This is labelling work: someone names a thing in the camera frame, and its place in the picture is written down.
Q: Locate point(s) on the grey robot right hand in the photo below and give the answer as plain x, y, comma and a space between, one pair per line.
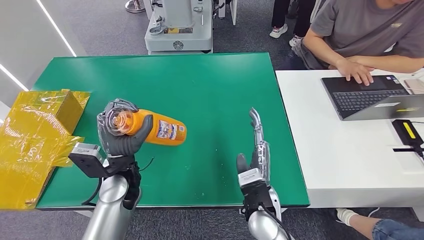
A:
263, 159

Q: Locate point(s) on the yellow film wrapped cardboard box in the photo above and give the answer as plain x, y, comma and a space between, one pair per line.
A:
30, 149

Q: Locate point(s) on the white table leg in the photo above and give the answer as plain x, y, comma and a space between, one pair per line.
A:
419, 213

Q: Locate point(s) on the person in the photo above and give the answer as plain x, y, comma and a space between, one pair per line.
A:
303, 16
391, 230
357, 26

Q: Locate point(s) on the black and grey laptop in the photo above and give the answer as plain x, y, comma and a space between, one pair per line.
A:
364, 99

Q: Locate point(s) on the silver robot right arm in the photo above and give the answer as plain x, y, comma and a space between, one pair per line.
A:
261, 228

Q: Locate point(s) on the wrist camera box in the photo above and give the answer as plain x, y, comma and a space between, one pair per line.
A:
84, 159
250, 177

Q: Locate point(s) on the person's left forearm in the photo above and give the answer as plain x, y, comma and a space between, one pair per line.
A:
397, 63

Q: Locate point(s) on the orange plastic bottle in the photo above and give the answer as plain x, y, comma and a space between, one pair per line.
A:
165, 130

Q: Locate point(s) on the chrome round stand base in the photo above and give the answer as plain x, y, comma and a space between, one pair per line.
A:
134, 7

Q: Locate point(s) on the black device with yellow label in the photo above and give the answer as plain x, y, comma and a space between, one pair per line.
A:
405, 132

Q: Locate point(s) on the white machine base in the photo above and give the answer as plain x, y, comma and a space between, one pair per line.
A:
179, 36

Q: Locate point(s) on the white furniture leg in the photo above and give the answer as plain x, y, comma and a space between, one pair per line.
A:
233, 13
222, 8

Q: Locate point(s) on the person's right hand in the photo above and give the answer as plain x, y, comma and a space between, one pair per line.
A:
356, 71

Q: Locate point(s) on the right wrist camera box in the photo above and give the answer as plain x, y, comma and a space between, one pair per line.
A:
250, 177

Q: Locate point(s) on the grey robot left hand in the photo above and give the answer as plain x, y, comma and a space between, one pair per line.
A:
122, 145

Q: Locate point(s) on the white table foot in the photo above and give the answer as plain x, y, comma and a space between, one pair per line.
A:
84, 213

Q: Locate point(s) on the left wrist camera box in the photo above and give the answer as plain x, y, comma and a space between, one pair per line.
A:
84, 159

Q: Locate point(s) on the person's right forearm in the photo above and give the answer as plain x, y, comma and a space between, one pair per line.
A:
319, 51

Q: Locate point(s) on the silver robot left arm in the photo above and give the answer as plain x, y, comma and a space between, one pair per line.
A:
109, 215

